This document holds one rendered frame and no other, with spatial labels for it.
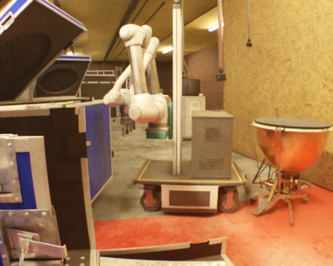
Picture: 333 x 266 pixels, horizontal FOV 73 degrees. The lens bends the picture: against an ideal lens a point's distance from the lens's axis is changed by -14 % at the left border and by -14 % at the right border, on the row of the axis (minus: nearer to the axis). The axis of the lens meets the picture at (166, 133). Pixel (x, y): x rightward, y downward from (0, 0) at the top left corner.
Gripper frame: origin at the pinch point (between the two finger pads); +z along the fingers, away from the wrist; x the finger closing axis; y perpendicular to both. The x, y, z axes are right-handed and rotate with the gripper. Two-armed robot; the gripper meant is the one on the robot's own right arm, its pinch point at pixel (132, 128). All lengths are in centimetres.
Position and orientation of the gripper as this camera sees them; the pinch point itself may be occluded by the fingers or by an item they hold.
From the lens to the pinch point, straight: 253.5
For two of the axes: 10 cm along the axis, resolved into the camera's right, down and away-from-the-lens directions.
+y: 10.0, 0.2, -1.0
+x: 1.0, -1.5, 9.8
